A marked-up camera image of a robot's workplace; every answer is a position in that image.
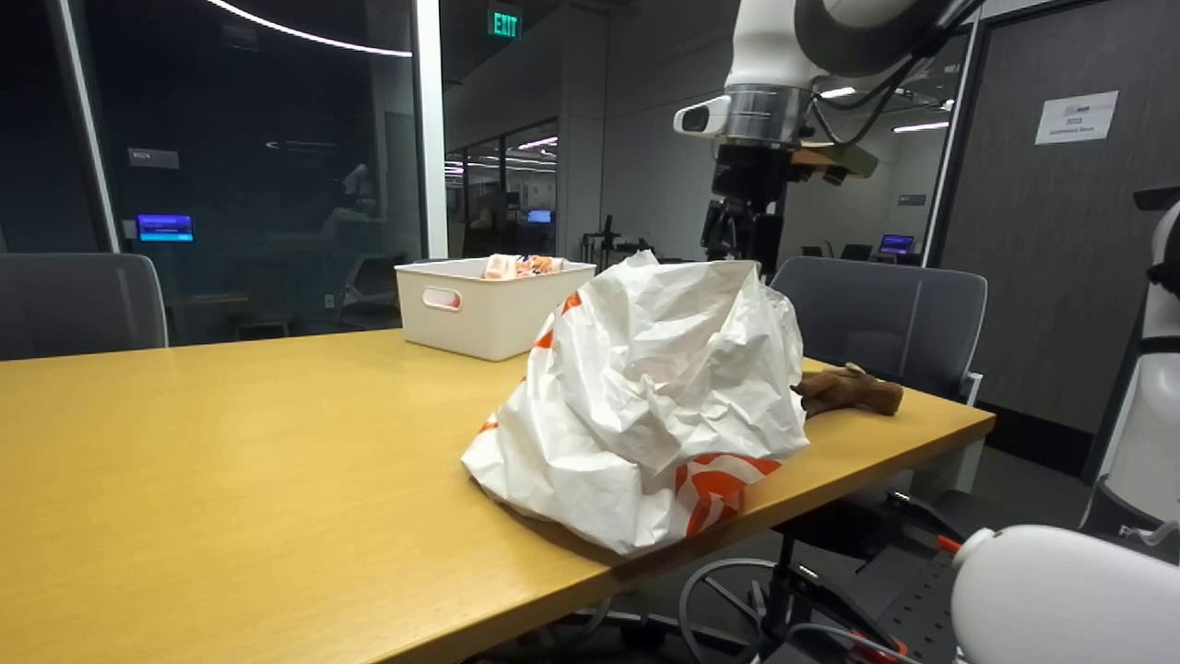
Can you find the orange black bar clamp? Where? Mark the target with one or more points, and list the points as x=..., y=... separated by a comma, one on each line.
x=924, y=526

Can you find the white window frame post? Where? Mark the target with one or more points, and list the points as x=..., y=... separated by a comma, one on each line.
x=431, y=123

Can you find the blue lit wall display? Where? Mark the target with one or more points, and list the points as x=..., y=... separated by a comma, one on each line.
x=164, y=227

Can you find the green exit sign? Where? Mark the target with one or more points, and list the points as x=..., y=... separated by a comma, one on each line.
x=506, y=24

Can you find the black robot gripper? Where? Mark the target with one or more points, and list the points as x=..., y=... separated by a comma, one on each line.
x=750, y=173

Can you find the grey office chair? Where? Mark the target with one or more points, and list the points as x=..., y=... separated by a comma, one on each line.
x=885, y=319
x=75, y=308

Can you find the brown plush moose toy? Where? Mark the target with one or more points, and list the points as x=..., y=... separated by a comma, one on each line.
x=854, y=391

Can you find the white rounded plastic object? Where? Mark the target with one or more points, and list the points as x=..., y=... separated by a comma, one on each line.
x=1072, y=601

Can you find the orange printed snack packet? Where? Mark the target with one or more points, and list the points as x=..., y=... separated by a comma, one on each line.
x=517, y=266

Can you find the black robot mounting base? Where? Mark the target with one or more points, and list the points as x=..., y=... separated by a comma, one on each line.
x=859, y=595

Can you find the white red plastic shopping bag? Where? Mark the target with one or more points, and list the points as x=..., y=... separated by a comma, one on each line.
x=651, y=391

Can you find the white plastic storage bin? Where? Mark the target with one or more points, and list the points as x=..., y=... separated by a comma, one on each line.
x=461, y=308

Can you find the lit computer monitor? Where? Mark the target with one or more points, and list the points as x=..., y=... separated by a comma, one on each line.
x=896, y=244
x=541, y=215

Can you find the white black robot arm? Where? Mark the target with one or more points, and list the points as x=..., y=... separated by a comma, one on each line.
x=768, y=48

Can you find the white paper wall sign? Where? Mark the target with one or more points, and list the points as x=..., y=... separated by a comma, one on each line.
x=1078, y=114

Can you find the white rounded machine housing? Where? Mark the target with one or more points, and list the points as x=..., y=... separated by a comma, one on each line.
x=1147, y=428

